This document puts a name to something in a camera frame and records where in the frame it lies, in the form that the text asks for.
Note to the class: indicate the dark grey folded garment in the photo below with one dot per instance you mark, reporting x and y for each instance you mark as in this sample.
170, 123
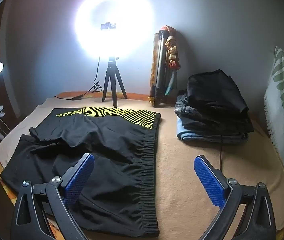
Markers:
222, 125

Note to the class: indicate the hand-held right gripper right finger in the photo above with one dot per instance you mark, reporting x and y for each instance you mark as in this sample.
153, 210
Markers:
209, 180

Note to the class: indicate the light blue folded garment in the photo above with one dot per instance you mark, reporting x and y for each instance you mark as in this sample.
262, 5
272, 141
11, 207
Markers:
199, 137

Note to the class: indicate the white green leaf blanket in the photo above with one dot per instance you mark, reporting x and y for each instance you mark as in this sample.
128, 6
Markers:
282, 100

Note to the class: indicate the black phone holder clip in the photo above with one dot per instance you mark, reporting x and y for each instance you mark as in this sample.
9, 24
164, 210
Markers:
108, 26

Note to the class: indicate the checkered folded garment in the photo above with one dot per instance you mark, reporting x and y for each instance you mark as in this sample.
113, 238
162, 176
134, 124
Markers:
189, 107

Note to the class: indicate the black pants with yellow stripes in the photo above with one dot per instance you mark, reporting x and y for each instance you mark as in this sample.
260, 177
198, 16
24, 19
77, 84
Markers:
106, 150

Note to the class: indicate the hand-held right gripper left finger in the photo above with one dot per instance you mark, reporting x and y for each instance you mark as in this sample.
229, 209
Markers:
78, 180

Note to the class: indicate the black folded garment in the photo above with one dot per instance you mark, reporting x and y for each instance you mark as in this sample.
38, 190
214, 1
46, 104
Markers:
214, 92

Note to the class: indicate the small black tripod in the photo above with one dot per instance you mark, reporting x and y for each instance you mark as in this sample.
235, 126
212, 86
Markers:
111, 80

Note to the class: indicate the orange patterned scarf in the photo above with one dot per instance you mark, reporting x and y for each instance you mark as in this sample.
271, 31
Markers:
173, 50

